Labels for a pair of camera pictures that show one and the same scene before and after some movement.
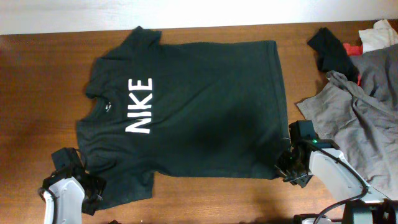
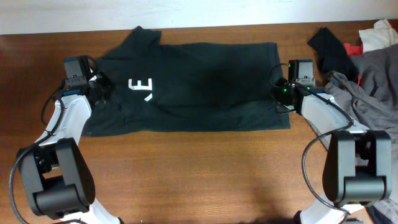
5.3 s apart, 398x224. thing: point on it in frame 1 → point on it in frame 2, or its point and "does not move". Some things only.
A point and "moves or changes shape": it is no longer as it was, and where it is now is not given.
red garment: (354, 50) does not move
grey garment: (360, 116) does not move
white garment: (382, 35) does not move
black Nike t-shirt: (203, 109) moves or changes shape
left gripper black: (100, 183) → (102, 77)
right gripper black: (300, 180) → (280, 83)
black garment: (332, 55) does not move
